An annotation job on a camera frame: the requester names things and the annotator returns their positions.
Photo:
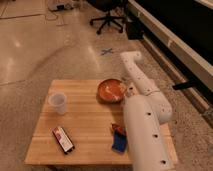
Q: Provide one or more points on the orange ceramic bowl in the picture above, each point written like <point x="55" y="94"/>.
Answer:
<point x="111" y="90"/>

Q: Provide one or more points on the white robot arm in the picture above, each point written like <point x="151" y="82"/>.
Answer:
<point x="144" y="113"/>

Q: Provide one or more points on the red snack wrapper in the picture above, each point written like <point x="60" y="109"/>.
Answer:
<point x="117" y="128"/>

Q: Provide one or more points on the wooden table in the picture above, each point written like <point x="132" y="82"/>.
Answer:
<point x="87" y="122"/>

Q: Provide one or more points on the translucent plastic cup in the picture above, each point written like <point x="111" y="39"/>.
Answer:
<point x="58" y="101"/>

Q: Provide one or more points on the blue sponge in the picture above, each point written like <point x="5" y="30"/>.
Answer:
<point x="119" y="142"/>

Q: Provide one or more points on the black office chair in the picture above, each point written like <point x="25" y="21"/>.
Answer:
<point x="107" y="6"/>

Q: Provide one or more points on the black box by wall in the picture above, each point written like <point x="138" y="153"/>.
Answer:
<point x="134" y="29"/>

